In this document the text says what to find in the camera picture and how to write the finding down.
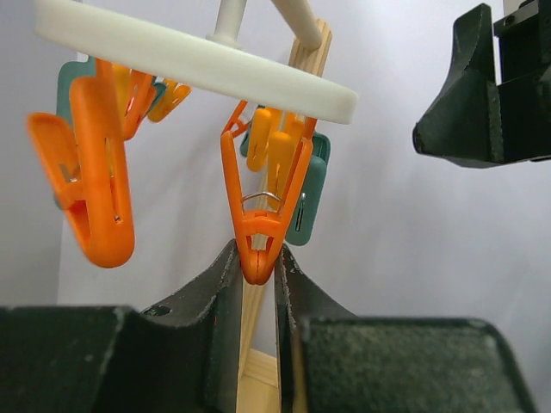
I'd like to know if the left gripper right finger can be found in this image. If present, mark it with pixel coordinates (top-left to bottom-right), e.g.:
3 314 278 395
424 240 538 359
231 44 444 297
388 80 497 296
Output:
275 248 536 412

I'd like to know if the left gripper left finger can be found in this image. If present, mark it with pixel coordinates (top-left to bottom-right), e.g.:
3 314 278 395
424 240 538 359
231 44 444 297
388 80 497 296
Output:
1 242 242 412

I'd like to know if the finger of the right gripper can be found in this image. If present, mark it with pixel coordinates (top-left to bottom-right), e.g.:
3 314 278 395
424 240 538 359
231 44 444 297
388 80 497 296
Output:
412 3 550 168

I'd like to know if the orange clothespin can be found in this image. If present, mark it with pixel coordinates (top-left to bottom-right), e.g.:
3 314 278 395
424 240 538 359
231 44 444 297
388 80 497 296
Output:
27 59 134 268
247 108 304 209
112 64 191 140
220 101 317 285

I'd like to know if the white round clip hanger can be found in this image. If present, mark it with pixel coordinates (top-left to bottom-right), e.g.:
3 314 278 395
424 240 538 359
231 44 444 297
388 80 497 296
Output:
35 1 358 124

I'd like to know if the wooden hanging rack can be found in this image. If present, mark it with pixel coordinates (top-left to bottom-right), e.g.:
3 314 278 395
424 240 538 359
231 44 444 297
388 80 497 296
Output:
234 0 335 413

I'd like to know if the teal clothespin front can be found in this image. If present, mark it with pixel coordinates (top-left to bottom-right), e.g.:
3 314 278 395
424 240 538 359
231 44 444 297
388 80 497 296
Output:
240 123 331 246

